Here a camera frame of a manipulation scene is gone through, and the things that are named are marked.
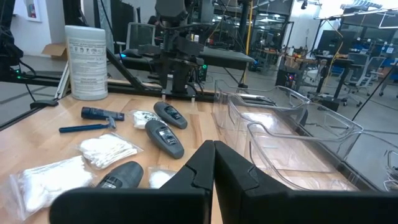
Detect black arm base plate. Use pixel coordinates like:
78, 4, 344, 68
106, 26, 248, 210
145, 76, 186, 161
160, 88, 200, 96

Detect black monitor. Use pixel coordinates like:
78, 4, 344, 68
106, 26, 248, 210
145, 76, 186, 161
317, 29, 345, 57

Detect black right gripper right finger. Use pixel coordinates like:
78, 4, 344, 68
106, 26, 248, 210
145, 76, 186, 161
213, 139, 398, 224

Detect blue disposable razor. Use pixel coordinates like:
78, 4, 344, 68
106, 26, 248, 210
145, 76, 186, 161
58, 116, 117, 134

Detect grey deodorant stick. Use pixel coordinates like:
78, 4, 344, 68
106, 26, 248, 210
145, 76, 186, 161
144, 119, 185, 160
152, 101, 188, 130

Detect small cotton balls bag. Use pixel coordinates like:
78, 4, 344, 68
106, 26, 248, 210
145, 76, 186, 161
147, 166, 178, 190

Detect person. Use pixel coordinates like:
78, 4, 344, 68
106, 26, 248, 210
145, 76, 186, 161
147, 14, 163, 35

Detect black deodorant stick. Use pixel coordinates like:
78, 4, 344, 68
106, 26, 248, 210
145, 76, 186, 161
95, 161, 145, 190

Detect black frame bracket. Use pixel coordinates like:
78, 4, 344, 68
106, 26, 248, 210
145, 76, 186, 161
29, 98, 60, 110

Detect silver aluminium bar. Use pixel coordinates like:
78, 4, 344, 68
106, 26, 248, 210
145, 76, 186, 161
54, 60, 72, 101

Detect white floor cables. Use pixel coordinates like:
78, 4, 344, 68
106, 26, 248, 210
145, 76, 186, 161
382, 149, 398, 192

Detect cotton balls bag with writing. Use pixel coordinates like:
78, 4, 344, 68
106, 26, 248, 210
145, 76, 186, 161
128, 108, 166, 130

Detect framed wall picture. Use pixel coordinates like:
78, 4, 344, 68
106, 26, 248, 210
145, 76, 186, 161
22, 0, 43, 23

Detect black computer tower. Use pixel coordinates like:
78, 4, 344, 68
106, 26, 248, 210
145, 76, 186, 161
275, 67, 302, 91

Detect cardboard box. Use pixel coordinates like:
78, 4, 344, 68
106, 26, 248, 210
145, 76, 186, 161
41, 42, 68, 61

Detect dark blue tube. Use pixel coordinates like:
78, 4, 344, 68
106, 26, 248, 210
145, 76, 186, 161
80, 106, 126, 122

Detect computer mouse with blue light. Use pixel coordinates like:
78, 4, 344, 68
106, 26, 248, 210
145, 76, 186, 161
120, 48, 143, 59

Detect yellow vertical pole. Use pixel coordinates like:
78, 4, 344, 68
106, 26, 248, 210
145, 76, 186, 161
243, 0, 254, 86

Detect cluttered wooden worktable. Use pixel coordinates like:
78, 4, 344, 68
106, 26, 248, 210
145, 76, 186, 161
254, 46, 313, 75

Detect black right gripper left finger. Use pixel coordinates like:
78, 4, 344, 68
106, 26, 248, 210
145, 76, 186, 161
49, 139, 216, 224

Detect black desktop device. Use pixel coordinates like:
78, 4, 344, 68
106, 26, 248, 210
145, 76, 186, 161
137, 42, 165, 57

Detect black diagonal cable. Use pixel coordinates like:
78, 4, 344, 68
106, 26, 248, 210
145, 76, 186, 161
351, 60, 398, 122

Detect black standing desk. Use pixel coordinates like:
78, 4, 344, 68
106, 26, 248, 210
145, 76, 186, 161
313, 53, 357, 112

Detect clear plastic bin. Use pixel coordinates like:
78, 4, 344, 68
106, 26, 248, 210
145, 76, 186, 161
226, 93, 364, 162
247, 121, 398, 192
213, 79, 312, 131

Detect cotton swabs clear bag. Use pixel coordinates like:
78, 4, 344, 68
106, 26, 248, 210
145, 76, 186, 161
76, 132, 144, 170
0, 154, 96, 222

